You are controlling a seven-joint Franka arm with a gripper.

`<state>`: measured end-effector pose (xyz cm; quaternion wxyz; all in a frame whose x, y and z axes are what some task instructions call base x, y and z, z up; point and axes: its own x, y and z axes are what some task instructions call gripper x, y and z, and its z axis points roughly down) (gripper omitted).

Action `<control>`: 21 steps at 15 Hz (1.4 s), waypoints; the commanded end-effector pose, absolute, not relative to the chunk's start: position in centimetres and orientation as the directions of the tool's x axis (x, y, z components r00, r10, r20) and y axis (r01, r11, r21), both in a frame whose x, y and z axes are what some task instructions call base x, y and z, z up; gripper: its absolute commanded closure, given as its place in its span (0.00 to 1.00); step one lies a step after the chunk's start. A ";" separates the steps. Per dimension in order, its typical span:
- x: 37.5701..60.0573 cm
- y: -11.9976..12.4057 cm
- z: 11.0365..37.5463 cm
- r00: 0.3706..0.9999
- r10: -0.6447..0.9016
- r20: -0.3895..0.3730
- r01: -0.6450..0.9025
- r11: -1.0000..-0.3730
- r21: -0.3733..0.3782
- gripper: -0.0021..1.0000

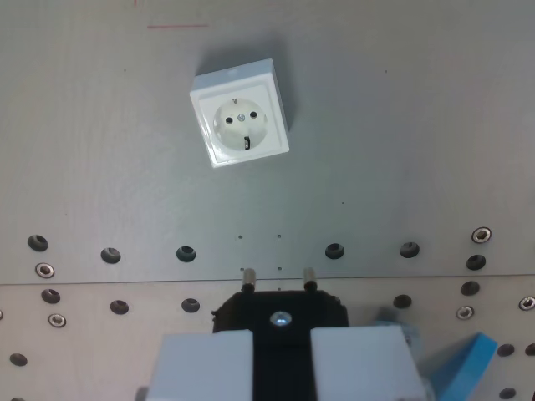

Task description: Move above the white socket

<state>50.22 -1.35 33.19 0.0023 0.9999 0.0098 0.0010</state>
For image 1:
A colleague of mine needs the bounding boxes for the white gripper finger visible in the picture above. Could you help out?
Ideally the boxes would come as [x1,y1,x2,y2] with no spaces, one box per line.
[310,325,428,401]
[145,331,255,401]

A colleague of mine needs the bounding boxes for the black power plug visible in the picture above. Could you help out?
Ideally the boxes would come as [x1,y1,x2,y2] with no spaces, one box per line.
[211,266,350,401]

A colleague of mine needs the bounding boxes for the blue foam block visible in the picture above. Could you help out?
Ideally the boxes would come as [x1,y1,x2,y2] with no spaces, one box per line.
[430,331,499,401]

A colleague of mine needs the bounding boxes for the white wall socket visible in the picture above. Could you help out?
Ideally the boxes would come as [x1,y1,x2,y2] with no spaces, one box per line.
[189,58,290,170]

